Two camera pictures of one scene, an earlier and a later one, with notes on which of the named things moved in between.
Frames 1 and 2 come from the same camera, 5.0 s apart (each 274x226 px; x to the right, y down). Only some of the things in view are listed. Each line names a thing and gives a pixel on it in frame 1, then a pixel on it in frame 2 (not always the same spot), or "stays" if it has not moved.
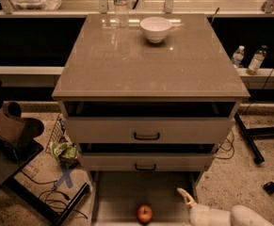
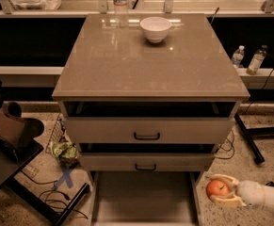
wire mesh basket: (58, 133) stays
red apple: (145, 213) -> (217, 187)
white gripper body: (201, 215) -> (249, 191)
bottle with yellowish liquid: (256, 59) stays
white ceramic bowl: (155, 28) stays
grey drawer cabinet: (147, 99) stays
